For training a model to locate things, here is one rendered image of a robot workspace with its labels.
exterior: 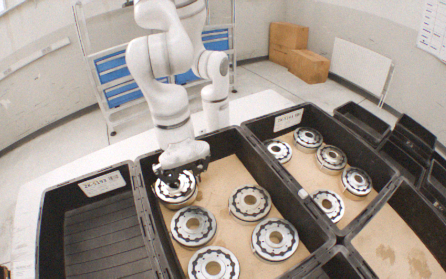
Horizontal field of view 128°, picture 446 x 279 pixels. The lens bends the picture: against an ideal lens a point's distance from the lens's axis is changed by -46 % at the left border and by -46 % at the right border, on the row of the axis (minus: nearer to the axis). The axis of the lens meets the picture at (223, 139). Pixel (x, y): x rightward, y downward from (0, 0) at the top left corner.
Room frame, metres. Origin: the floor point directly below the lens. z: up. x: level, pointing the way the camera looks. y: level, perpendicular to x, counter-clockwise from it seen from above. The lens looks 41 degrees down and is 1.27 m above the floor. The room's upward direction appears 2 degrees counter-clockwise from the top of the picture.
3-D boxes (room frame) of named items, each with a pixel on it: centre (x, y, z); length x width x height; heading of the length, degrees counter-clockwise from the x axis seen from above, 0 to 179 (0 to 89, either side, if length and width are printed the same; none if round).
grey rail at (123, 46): (2.08, 0.55, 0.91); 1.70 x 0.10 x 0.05; 119
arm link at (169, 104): (0.30, 0.10, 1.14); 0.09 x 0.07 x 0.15; 104
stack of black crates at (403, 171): (0.60, -1.20, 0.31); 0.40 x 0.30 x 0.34; 29
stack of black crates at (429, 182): (0.24, -1.39, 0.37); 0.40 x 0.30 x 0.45; 29
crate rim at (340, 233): (0.34, -0.26, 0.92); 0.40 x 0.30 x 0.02; 24
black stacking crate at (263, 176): (0.21, 0.01, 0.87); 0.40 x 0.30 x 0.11; 24
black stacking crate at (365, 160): (0.34, -0.26, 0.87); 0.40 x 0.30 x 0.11; 24
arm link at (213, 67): (0.60, 0.02, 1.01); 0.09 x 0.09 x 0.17; 60
